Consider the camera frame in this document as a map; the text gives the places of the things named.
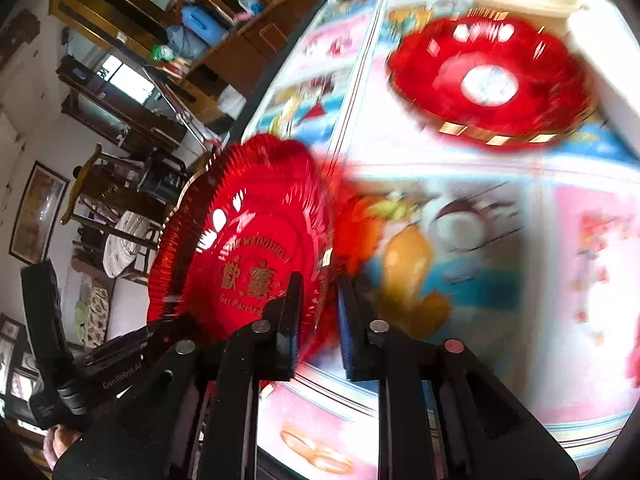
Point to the blue plastic jug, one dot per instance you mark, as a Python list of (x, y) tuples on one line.
[(203, 25)]

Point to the red plate gold rim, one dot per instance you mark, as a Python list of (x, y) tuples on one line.
[(499, 83)]

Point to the framed wall picture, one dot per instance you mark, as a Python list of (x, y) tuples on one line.
[(36, 216)]

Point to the colourful patterned tablecloth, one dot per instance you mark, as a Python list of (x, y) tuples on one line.
[(519, 271)]

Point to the white foam bowl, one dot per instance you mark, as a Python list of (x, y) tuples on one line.
[(603, 38)]

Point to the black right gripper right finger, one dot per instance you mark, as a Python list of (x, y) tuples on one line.
[(374, 351)]

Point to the wooden chair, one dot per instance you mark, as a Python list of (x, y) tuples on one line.
[(128, 202)]

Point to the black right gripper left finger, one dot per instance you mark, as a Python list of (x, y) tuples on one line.
[(265, 350)]

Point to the red wedding plate gold text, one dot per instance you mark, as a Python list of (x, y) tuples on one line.
[(258, 212)]

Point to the wooden shelf cabinet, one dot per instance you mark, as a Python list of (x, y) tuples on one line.
[(253, 33)]

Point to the person's left hand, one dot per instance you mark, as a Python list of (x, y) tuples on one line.
[(57, 441)]

